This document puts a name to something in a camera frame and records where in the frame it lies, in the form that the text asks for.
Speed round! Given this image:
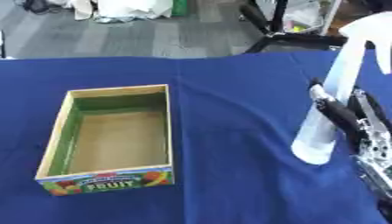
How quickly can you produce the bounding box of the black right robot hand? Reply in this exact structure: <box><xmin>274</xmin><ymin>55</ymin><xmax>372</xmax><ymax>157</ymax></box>
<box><xmin>306</xmin><ymin>77</ymin><xmax>392</xmax><ymax>156</ymax></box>

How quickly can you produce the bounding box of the white spray bottle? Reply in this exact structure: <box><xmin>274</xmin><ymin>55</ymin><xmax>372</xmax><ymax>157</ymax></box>
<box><xmin>289</xmin><ymin>11</ymin><xmax>392</xmax><ymax>166</ymax></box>

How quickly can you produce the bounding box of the cardboard box with green inside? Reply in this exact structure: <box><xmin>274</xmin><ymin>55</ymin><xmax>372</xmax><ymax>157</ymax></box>
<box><xmin>33</xmin><ymin>83</ymin><xmax>177</xmax><ymax>197</ymax></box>

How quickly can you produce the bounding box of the green container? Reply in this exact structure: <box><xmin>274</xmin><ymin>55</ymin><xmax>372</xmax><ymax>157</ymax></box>
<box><xmin>170</xmin><ymin>0</ymin><xmax>190</xmax><ymax>18</ymax></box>

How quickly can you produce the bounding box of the white bag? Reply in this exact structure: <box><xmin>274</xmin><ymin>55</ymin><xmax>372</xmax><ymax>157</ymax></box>
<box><xmin>67</xmin><ymin>0</ymin><xmax>175</xmax><ymax>25</ymax></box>

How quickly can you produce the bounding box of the dark bag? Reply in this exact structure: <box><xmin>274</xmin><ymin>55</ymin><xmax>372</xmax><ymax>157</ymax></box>
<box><xmin>13</xmin><ymin>0</ymin><xmax>71</xmax><ymax>15</ymax></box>

